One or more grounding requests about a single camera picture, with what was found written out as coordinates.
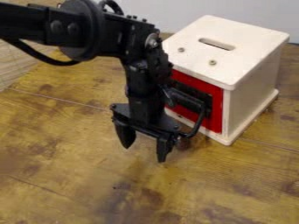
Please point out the white wooden box cabinet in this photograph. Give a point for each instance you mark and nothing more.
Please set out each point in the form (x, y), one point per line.
(229, 59)

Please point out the black metal drawer handle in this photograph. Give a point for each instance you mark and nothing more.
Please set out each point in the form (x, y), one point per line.
(182, 95)

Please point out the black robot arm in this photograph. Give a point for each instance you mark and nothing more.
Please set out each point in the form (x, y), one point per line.
(74, 33)

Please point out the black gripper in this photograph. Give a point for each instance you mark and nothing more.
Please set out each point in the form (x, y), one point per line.
(142, 115)

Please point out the red wooden drawer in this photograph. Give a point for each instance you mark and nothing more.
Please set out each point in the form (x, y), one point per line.
(213, 122)

